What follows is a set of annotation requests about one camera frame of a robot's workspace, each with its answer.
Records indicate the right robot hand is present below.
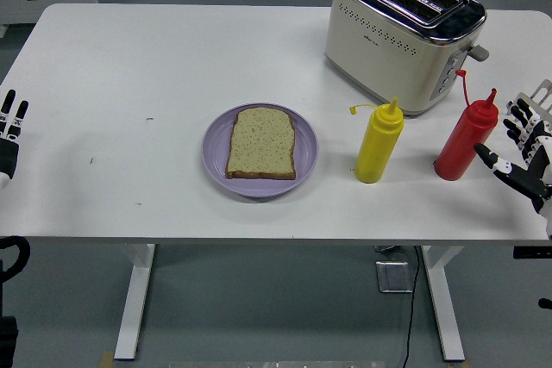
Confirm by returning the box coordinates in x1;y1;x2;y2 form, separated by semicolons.
474;97;552;240

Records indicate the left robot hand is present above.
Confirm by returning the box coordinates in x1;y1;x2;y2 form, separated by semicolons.
0;90;30;190

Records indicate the red squeeze bottle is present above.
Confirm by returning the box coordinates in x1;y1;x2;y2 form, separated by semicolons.
433;68;500;182

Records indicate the slice of seeded bread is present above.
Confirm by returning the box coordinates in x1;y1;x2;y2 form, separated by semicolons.
225;107;298;181

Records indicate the black table control panel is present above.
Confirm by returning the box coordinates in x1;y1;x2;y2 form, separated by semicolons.
512;246;552;259

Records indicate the silver metal rack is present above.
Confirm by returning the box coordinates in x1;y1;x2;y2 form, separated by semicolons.
506;78;552;128

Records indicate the white table leg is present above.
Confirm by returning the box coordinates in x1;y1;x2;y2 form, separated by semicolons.
112;243;156;361
421;246;467;363

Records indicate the yellow squeeze bottle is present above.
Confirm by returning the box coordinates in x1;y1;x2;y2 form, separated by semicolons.
348;97;405;184

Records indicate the metal floor socket plate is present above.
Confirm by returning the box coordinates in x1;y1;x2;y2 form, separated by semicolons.
374;259;415;294

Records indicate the cream and chrome toaster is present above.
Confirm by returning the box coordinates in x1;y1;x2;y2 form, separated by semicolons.
323;0;491;118

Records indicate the purple plate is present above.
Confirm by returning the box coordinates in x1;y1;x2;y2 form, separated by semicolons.
201;103;320;199

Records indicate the black cable under table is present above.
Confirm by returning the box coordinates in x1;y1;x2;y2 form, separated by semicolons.
400;246;422;368

